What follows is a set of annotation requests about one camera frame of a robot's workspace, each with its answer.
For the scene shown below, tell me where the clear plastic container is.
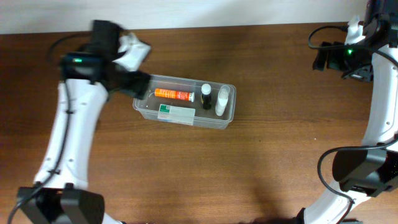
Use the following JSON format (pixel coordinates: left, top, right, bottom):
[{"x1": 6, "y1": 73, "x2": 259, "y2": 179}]
[{"x1": 132, "y1": 75, "x2": 236, "y2": 129}]

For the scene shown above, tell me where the white green medicine box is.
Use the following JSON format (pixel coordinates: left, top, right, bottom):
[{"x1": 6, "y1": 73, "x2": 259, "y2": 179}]
[{"x1": 157, "y1": 104, "x2": 195, "y2": 126}]

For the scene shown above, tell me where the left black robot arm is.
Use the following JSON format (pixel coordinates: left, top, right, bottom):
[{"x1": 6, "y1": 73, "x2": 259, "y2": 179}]
[{"x1": 14, "y1": 20, "x2": 151, "y2": 223}]

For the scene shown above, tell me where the dark white-cap bottle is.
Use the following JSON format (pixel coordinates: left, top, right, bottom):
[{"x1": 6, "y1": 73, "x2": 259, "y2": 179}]
[{"x1": 201, "y1": 83, "x2": 211, "y2": 110}]

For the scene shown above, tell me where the white clear-cap bottle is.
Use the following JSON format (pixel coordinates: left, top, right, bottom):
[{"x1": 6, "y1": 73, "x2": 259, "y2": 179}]
[{"x1": 215, "y1": 85, "x2": 231, "y2": 117}]

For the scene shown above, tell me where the right black camera cable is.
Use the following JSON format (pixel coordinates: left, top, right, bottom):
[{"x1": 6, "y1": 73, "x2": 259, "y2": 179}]
[{"x1": 307, "y1": 24, "x2": 398, "y2": 224}]

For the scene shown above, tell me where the orange tablet tube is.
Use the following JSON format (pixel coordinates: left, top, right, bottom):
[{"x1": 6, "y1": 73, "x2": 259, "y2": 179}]
[{"x1": 155, "y1": 88, "x2": 195, "y2": 102}]

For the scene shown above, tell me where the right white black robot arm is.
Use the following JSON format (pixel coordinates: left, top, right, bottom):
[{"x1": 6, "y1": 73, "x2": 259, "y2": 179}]
[{"x1": 295, "y1": 0, "x2": 397, "y2": 223}]

